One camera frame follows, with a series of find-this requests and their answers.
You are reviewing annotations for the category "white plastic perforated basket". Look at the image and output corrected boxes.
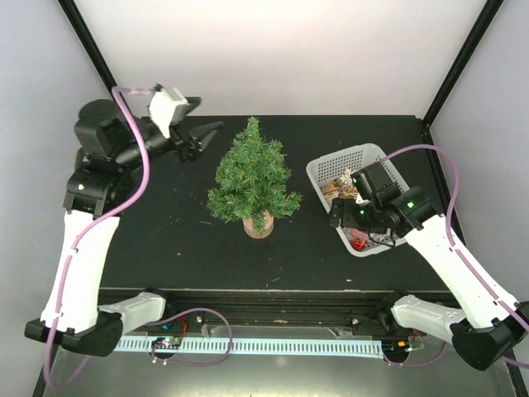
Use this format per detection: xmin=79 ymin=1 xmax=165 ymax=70
xmin=306 ymin=143 xmax=405 ymax=257

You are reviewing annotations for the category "small green christmas tree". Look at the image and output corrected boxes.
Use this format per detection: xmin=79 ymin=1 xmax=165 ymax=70
xmin=207 ymin=117 xmax=302 ymax=239

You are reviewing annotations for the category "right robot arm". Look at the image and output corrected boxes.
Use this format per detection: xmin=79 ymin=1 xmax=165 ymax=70
xmin=329 ymin=162 xmax=528 ymax=371

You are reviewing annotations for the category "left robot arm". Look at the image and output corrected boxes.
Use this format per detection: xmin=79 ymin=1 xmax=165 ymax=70
xmin=24 ymin=97 xmax=223 ymax=356

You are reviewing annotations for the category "silver star ornament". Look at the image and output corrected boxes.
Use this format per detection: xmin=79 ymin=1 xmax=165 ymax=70
xmin=369 ymin=233 xmax=395 ymax=246

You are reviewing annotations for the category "red gift box ornament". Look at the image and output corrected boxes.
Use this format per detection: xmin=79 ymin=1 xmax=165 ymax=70
xmin=350 ymin=238 xmax=368 ymax=252

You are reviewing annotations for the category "white snowflake ornament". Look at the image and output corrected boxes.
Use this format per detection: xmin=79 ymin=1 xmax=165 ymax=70
xmin=340 ymin=169 xmax=355 ymax=186

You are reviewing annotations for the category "wooden snowman ornament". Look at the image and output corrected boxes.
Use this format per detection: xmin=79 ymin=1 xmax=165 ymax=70
xmin=322 ymin=181 xmax=341 ymax=196

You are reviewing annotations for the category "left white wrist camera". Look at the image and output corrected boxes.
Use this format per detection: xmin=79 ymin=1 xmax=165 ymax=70
xmin=148 ymin=84 xmax=189 ymax=138

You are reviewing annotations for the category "white slotted cable duct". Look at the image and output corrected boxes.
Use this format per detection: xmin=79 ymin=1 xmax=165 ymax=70
xmin=115 ymin=336 xmax=384 ymax=359

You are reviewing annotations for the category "left black frame post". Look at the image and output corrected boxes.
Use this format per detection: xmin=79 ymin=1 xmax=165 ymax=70
xmin=57 ymin=0 xmax=117 ymax=100

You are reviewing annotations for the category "black frame post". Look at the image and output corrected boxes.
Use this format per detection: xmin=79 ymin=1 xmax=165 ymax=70
xmin=57 ymin=0 xmax=117 ymax=100
xmin=422 ymin=0 xmax=504 ymax=128

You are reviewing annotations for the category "right black frame post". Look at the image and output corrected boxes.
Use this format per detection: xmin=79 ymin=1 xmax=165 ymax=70
xmin=422 ymin=0 xmax=504 ymax=128

